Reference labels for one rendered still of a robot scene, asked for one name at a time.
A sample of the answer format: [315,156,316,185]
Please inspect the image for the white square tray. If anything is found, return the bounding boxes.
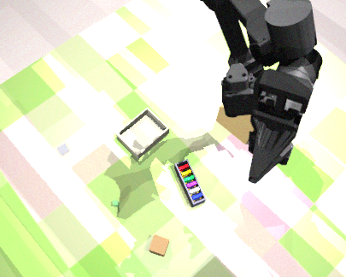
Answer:
[115,107,169,159]

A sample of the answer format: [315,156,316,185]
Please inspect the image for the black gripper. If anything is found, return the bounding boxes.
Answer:
[248,68,314,185]

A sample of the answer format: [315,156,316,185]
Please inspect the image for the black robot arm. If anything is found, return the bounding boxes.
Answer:
[199,0,323,117]

